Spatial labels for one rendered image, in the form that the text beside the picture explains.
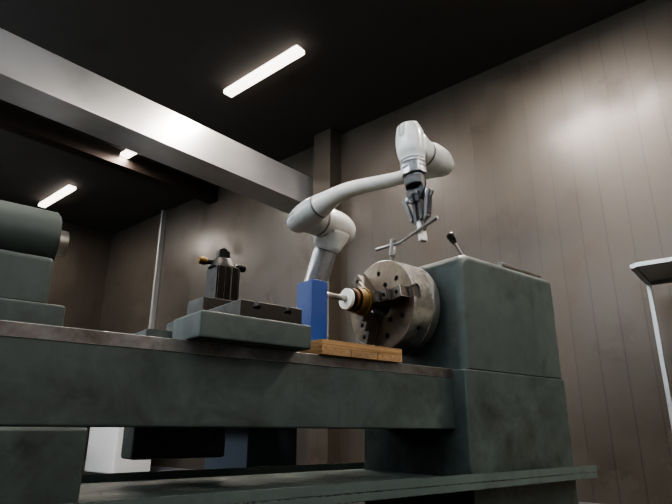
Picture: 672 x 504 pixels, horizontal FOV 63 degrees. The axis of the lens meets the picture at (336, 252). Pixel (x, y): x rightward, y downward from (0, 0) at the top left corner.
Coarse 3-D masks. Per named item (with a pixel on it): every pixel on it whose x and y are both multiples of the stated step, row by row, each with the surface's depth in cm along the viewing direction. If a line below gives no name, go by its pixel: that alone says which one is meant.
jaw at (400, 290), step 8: (392, 288) 178; (400, 288) 175; (408, 288) 178; (416, 288) 178; (376, 296) 178; (384, 296) 177; (392, 296) 177; (400, 296) 175; (408, 296) 176; (376, 304) 179; (384, 304) 180; (392, 304) 181
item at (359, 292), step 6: (354, 288) 178; (360, 288) 180; (366, 288) 181; (360, 294) 177; (366, 294) 178; (360, 300) 176; (366, 300) 177; (354, 306) 175; (360, 306) 177; (366, 306) 177; (372, 306) 180; (354, 312) 178; (360, 312) 178; (366, 312) 178
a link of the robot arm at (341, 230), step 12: (336, 216) 231; (336, 228) 231; (348, 228) 236; (324, 240) 232; (336, 240) 233; (348, 240) 239; (324, 252) 233; (336, 252) 235; (312, 264) 235; (324, 264) 234; (312, 276) 234; (324, 276) 234
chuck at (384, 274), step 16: (368, 272) 195; (384, 272) 188; (400, 272) 182; (416, 272) 183; (384, 288) 186; (400, 304) 179; (416, 304) 175; (432, 304) 179; (352, 320) 196; (384, 320) 183; (400, 320) 178; (416, 320) 175; (384, 336) 182; (400, 336) 176; (416, 336) 178
